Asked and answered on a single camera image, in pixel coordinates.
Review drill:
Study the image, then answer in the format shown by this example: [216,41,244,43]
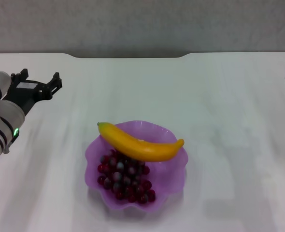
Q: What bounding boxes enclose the yellow banana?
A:
[98,122,185,162]

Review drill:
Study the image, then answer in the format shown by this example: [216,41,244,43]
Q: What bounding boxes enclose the purple wavy plastic plate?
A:
[84,119,189,213]

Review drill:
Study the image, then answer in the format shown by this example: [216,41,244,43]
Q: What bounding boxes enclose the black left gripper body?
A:
[3,81,46,116]

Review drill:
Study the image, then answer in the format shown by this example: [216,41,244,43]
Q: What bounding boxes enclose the dark red grape bunch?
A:
[97,148,157,203]

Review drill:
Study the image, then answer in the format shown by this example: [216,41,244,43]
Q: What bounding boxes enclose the grey left arm cable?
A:
[2,135,20,155]

